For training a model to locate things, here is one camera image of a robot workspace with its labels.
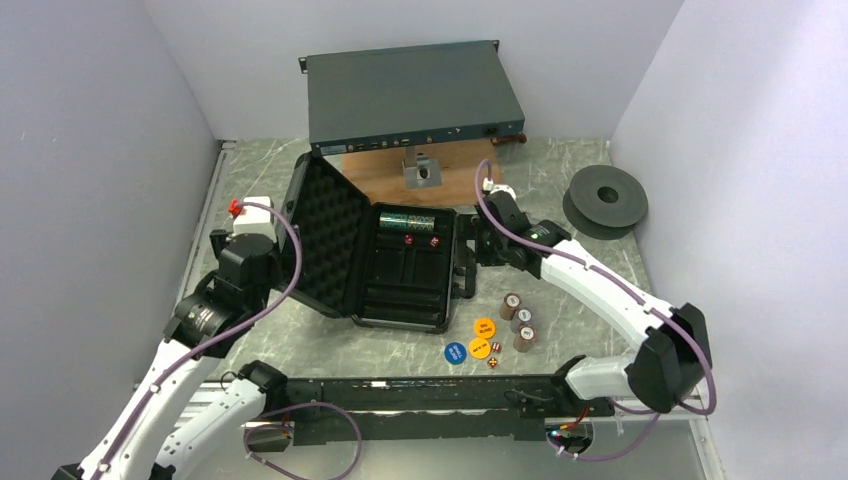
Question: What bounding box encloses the orange brown poker chip stack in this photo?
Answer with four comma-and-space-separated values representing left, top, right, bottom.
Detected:
499, 292, 522, 321

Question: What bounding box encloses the black poker set case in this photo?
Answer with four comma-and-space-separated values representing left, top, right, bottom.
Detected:
281, 153, 473, 334

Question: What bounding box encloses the purple poker chip stack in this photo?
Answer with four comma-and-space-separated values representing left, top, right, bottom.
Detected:
510, 308, 533, 333

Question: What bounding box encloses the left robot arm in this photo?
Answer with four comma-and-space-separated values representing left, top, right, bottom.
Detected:
53, 227, 302, 479

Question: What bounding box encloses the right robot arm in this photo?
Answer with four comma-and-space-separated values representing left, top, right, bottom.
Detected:
474, 188, 717, 416

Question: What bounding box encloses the green poker chip stack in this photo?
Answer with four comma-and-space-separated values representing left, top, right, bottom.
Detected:
378, 212, 410, 230

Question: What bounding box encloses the orange big blind button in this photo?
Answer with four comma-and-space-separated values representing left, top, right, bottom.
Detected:
473, 317, 497, 340

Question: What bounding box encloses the yellow big blind button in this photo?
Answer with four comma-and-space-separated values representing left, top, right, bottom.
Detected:
468, 337, 492, 359

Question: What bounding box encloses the blue small blind button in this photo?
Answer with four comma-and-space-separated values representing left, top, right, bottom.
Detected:
443, 342, 468, 365

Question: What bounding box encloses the wooden board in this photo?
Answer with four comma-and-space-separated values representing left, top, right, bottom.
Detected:
342, 139, 503, 207

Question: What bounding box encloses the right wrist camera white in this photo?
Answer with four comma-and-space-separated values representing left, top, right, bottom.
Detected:
481, 178, 517, 200

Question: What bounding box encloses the silver metal stand bracket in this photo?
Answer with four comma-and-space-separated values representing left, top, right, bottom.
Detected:
403, 146, 442, 189

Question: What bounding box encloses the black cable spool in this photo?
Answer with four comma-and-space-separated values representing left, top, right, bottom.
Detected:
562, 165, 649, 240

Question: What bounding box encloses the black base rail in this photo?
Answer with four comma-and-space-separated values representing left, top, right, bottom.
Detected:
256, 374, 614, 446

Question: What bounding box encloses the grey rack network switch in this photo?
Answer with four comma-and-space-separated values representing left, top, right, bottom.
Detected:
299, 40, 525, 156

